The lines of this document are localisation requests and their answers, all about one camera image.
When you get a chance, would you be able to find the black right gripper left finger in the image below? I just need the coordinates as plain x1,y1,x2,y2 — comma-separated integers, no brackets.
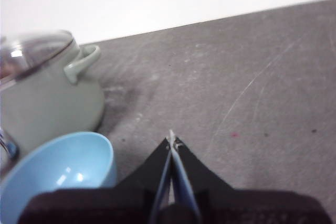
18,136,173,224

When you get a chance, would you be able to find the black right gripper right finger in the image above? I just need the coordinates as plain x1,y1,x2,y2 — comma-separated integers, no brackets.
173,136,334,224

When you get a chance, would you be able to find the pale green electric steamer pot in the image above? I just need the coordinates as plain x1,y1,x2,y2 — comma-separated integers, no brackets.
0,30,106,180

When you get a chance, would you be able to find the blue ribbed bowl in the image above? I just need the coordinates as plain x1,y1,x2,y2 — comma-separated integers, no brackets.
0,131,118,224

